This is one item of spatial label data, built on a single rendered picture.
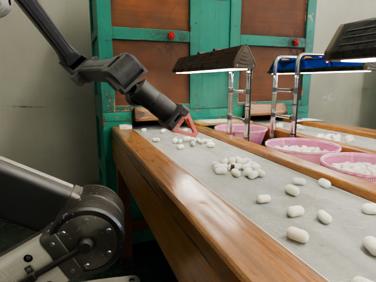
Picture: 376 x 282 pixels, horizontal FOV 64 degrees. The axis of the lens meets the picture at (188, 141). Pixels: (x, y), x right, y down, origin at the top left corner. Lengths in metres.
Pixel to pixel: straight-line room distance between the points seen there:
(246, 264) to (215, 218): 0.14
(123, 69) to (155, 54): 0.96
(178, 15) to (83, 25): 0.95
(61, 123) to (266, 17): 1.63
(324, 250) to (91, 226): 0.38
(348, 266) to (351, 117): 3.44
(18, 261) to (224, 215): 0.35
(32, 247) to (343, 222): 0.56
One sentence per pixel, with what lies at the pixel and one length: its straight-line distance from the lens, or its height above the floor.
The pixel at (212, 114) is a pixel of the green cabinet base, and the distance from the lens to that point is 1.80.
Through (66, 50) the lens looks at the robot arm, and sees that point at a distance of 1.11.
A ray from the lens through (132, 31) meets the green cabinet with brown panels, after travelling 1.66.
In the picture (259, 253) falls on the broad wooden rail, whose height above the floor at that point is 0.76.
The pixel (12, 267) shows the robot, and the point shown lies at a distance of 0.60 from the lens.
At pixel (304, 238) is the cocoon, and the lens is 0.54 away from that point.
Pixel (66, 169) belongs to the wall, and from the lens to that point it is 2.55.
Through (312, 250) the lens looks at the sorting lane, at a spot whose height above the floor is 0.74.
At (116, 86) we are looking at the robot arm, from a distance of 0.73.
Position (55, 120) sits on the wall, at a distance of 2.47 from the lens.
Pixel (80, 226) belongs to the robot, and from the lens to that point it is 0.55.
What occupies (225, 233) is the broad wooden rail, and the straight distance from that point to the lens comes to 0.50.
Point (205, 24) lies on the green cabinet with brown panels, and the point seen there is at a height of 1.31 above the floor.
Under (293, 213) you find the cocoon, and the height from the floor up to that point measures 0.75.
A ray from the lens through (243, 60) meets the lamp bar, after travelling 0.97.
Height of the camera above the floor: 1.00
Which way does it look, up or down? 11 degrees down
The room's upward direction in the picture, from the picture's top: straight up
